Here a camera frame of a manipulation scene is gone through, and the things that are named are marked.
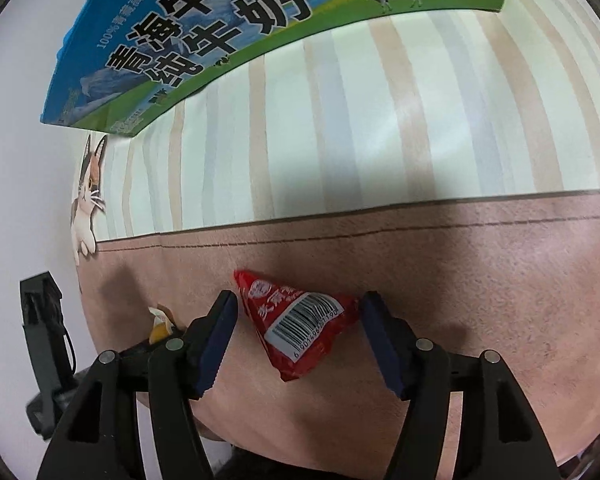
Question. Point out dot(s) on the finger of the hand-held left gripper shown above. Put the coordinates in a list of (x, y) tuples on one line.
[(136, 349)]

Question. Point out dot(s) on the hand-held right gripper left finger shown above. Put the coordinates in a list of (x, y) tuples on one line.
[(217, 345)]

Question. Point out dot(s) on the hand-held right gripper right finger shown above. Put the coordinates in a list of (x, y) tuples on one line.
[(380, 345)]

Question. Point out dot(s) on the yellow white snack packet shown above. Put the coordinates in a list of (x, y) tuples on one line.
[(160, 327)]

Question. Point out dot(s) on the red triangular snack packet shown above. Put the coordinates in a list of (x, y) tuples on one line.
[(290, 330)]

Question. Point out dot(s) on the blue green milk carton box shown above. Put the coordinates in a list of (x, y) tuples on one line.
[(205, 50)]

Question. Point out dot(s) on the striped cat print mat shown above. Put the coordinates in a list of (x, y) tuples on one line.
[(380, 160)]

